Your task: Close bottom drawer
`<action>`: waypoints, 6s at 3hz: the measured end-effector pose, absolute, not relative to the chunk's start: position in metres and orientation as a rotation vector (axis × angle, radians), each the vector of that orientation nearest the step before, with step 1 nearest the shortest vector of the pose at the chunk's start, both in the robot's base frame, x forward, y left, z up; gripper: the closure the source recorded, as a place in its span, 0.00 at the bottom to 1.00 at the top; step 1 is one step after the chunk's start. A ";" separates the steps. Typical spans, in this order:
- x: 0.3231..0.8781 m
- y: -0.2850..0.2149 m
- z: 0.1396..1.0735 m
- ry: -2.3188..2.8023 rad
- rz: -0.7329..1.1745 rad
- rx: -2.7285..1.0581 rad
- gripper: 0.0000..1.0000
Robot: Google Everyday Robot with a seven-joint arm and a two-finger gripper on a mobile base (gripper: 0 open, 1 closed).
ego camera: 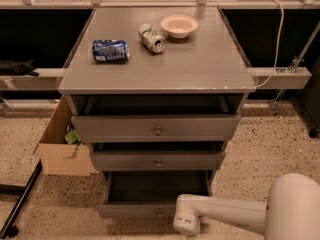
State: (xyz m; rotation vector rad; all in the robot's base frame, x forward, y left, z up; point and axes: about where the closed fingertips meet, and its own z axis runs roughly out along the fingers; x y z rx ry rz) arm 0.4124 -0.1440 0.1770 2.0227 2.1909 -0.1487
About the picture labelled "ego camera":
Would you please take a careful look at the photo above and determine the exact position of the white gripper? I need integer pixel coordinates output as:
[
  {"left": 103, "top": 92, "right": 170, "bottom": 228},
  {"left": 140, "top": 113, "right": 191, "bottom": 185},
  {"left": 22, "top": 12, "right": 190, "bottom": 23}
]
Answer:
[{"left": 173, "top": 211, "right": 200, "bottom": 236}]

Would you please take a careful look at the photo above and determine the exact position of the grey bottom drawer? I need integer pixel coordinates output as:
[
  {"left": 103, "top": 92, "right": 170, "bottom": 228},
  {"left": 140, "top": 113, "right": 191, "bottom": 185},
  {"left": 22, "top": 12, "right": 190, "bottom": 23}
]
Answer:
[{"left": 96, "top": 170, "right": 215, "bottom": 218}]

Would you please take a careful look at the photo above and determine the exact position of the grey drawer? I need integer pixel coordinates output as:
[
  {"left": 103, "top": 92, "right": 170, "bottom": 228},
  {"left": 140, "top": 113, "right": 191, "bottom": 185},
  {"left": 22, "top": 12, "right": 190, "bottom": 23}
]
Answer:
[
  {"left": 96, "top": 170, "right": 215, "bottom": 218},
  {"left": 90, "top": 151, "right": 225, "bottom": 171},
  {"left": 72, "top": 115, "right": 240, "bottom": 143}
]

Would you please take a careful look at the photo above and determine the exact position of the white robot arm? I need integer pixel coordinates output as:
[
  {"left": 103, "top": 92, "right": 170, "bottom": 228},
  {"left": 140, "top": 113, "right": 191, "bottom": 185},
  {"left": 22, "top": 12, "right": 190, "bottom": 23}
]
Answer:
[{"left": 173, "top": 173, "right": 320, "bottom": 240}]

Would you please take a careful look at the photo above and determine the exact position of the grey middle drawer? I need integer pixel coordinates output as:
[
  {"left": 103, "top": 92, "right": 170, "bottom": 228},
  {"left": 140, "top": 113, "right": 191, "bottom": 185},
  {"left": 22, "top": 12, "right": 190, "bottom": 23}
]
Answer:
[{"left": 90, "top": 151, "right": 225, "bottom": 171}]

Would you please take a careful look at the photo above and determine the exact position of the grey top drawer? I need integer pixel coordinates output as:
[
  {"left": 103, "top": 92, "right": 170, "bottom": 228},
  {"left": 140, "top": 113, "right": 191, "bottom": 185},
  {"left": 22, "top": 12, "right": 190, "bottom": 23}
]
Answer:
[{"left": 72, "top": 115, "right": 240, "bottom": 143}]

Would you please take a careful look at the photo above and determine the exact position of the grey wooden drawer cabinet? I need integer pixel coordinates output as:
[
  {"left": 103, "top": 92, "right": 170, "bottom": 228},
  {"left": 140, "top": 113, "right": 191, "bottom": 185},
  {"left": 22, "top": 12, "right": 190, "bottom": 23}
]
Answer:
[{"left": 57, "top": 6, "right": 257, "bottom": 185}]

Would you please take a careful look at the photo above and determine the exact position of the green packet in box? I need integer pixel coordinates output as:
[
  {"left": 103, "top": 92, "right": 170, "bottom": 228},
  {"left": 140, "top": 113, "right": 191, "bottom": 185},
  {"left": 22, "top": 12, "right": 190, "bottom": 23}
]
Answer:
[{"left": 64, "top": 127, "right": 81, "bottom": 145}]

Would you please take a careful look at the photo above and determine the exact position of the cardboard box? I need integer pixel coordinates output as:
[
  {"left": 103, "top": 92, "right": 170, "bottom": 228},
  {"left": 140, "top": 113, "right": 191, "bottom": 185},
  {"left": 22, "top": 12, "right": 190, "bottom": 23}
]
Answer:
[{"left": 38, "top": 96, "right": 92, "bottom": 176}]

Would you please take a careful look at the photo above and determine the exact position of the black cart with wheel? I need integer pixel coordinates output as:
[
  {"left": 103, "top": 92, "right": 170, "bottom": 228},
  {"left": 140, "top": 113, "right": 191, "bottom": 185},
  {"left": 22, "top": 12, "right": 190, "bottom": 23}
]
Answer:
[{"left": 300, "top": 56, "right": 320, "bottom": 138}]

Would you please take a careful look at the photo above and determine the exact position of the black floor stand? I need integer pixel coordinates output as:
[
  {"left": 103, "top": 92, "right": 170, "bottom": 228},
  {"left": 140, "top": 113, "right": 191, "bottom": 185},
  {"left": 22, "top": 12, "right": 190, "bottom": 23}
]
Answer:
[{"left": 0, "top": 162, "right": 42, "bottom": 240}]

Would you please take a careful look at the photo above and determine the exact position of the green and silver soda can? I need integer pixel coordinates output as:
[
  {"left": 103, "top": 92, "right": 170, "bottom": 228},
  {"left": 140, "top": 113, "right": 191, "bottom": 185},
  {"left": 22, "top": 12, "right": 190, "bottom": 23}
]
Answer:
[{"left": 138, "top": 24, "right": 165, "bottom": 54}]

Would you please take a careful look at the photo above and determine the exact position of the blue soda can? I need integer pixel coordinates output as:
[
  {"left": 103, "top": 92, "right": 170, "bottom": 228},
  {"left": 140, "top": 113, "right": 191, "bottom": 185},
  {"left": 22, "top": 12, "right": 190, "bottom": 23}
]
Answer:
[{"left": 92, "top": 40, "right": 130, "bottom": 62}]

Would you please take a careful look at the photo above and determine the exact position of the metal diagonal strut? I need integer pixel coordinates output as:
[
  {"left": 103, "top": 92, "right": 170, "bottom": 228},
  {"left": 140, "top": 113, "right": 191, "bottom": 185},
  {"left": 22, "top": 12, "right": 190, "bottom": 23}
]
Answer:
[{"left": 270, "top": 21, "right": 320, "bottom": 118}]

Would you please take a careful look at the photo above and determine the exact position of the white paper bowl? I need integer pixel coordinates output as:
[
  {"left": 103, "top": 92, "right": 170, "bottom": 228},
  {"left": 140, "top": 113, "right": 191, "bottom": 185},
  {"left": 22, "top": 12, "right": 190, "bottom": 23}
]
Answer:
[{"left": 160, "top": 15, "right": 198, "bottom": 39}]

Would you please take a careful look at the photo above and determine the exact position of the grey horizontal rail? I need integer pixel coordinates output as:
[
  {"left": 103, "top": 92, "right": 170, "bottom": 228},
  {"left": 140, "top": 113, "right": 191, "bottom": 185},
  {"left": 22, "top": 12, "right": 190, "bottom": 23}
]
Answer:
[{"left": 0, "top": 67, "right": 311, "bottom": 91}]

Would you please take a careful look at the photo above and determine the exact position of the black object on rail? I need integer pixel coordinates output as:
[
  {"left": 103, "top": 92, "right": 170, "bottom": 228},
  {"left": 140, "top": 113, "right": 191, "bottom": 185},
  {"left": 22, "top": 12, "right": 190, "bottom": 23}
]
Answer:
[{"left": 0, "top": 60, "right": 39, "bottom": 77}]

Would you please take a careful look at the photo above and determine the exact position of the white cable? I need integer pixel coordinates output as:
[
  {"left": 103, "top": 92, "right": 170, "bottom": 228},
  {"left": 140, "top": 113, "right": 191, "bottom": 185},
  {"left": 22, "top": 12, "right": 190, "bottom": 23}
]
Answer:
[{"left": 252, "top": 0, "right": 285, "bottom": 89}]

